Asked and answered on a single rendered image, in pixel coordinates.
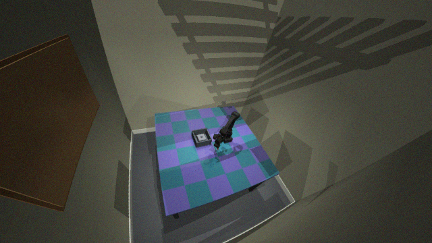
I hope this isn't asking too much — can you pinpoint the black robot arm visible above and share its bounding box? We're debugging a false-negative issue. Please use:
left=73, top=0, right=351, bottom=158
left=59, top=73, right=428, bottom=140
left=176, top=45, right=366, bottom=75
left=213, top=111, right=240, bottom=145

